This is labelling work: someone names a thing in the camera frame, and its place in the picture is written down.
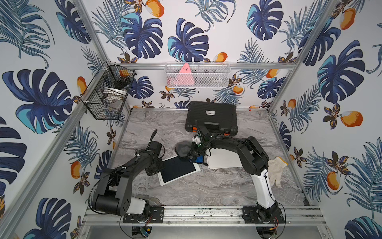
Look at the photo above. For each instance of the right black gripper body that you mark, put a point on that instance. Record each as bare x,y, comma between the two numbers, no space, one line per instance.
198,149

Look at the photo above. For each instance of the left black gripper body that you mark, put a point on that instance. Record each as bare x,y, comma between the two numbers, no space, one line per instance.
153,145

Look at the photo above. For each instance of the blue grey microfibre cloth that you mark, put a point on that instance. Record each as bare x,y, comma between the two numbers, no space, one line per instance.
183,149

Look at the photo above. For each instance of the white drawing tablet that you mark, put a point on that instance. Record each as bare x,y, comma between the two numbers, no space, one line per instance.
221,158
175,168

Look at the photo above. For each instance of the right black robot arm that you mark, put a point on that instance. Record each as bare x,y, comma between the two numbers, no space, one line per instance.
254,160

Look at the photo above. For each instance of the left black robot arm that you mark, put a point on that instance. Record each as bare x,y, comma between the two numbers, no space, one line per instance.
113,194

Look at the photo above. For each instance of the black plastic tool case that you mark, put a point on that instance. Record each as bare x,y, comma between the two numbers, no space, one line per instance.
216,117

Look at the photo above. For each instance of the pink triangular card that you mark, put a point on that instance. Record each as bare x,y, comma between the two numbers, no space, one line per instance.
184,77

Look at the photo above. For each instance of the white knitted glove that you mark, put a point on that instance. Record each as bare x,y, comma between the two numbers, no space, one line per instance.
276,168

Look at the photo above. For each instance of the white mesh wall basket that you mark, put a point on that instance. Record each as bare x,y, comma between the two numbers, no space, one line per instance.
206,74

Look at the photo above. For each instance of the black wire basket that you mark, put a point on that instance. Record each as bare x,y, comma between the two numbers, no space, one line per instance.
107,93

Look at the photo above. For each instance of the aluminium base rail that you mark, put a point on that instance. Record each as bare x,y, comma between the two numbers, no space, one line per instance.
214,216

